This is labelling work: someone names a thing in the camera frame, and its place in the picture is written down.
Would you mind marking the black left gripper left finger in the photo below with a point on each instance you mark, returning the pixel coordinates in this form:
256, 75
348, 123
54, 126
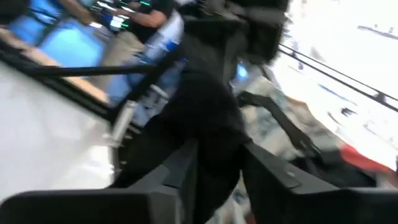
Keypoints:
93, 208

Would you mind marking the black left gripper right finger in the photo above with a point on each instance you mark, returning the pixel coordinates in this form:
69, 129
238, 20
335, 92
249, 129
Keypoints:
311, 205

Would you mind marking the small black garment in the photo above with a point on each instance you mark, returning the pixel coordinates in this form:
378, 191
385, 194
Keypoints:
205, 109

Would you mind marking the person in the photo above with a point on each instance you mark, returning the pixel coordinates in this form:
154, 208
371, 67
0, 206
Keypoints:
146, 18

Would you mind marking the black aluminium rig frame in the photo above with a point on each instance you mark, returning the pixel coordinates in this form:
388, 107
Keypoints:
77, 71

